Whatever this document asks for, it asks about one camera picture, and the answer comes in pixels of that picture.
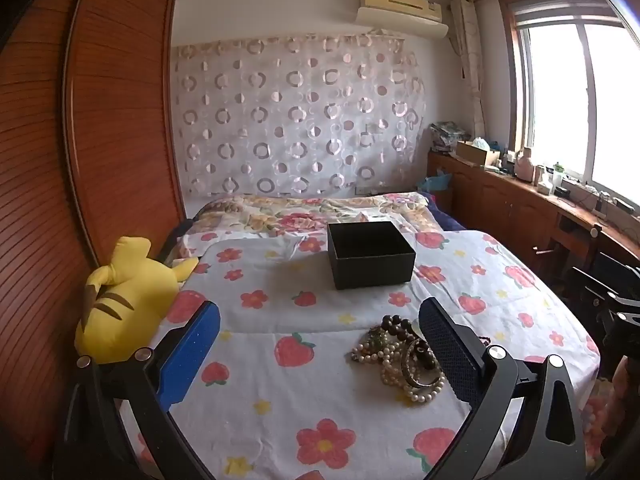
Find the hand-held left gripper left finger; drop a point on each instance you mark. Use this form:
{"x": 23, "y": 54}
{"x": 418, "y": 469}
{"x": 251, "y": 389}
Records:
{"x": 192, "y": 350}

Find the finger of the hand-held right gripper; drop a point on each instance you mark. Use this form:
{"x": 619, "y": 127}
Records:
{"x": 600, "y": 287}

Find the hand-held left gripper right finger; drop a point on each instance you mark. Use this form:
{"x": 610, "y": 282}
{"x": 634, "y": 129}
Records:
{"x": 447, "y": 355}

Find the metal bangle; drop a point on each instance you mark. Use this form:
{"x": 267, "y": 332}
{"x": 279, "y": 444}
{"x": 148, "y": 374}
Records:
{"x": 417, "y": 375}

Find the black jewelry box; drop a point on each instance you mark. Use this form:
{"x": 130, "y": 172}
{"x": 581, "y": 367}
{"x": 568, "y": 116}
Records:
{"x": 372, "y": 265}

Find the yellow plush toy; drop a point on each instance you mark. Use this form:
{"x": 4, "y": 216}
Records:
{"x": 120, "y": 305}

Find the strawberry print bed sheet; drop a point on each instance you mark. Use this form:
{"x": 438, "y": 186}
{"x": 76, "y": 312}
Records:
{"x": 300, "y": 390}

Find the green cap bottle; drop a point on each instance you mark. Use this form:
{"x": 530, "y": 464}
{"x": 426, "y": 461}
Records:
{"x": 558, "y": 175}

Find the wooden cabinet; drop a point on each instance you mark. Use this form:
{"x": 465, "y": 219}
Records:
{"x": 500, "y": 205}

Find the pink jar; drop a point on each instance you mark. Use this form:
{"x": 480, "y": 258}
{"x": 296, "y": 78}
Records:
{"x": 525, "y": 166}

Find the floral blanket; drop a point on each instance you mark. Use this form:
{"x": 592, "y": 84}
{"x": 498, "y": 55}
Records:
{"x": 280, "y": 220}

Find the blue plastic bag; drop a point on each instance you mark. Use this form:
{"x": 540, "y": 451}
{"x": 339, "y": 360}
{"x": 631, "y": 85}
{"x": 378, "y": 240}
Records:
{"x": 437, "y": 181}

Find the cardboard box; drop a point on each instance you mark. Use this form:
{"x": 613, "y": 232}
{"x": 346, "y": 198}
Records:
{"x": 475, "y": 154}

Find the window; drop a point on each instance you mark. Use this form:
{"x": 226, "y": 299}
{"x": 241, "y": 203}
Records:
{"x": 575, "y": 100}

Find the stack of magazines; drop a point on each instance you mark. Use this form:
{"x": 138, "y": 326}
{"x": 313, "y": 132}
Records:
{"x": 447, "y": 135}

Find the wooden wardrobe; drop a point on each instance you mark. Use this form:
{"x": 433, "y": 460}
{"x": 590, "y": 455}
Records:
{"x": 65, "y": 135}

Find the circle pattern curtain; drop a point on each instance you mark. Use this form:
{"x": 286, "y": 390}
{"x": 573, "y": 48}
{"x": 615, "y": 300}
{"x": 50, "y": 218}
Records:
{"x": 300, "y": 115}

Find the pale window curtain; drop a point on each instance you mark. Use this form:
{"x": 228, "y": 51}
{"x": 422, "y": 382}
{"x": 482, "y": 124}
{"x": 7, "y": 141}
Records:
{"x": 470, "y": 60}

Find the wall air conditioner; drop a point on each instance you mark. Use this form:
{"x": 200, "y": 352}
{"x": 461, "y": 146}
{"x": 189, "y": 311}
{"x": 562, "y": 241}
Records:
{"x": 400, "y": 12}

